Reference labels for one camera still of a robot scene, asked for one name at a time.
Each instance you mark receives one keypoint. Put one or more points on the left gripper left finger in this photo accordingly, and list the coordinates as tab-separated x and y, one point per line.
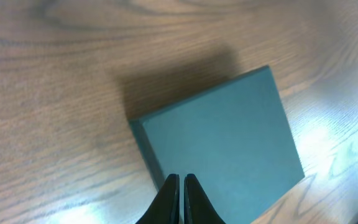
164	208

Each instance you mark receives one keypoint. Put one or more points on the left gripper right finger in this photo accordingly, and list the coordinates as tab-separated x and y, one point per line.
197	207

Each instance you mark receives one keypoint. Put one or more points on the black cardboard box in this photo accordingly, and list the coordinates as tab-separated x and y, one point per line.
235	138

